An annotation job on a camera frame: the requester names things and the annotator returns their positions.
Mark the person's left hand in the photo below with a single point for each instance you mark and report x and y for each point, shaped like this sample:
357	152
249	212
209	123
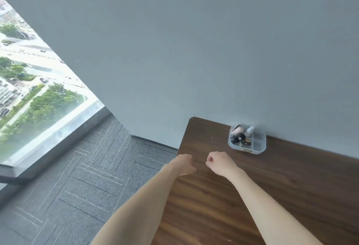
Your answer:
183	164

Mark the person's right hand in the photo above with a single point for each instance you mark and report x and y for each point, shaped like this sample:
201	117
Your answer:
221	164

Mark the person's right thumb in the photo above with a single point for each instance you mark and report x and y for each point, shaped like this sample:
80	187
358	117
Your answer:
209	159

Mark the person's left fingers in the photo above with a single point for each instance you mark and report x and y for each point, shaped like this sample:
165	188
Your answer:
191	167

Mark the person's right forearm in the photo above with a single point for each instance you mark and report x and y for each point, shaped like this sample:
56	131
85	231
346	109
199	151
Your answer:
269	211

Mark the person's left forearm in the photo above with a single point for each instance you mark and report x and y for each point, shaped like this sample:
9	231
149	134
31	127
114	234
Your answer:
134	207

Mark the black and yellow battery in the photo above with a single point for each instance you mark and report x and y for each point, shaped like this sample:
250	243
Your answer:
246	142

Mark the pink round device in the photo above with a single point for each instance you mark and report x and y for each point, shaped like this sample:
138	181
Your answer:
238	129

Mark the clear plastic organizer tray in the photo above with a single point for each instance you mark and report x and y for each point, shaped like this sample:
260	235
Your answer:
248	140

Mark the small white bottle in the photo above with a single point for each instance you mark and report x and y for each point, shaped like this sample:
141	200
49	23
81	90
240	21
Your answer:
250	130

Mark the large glass window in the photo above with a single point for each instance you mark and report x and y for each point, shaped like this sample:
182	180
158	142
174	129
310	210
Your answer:
30	84

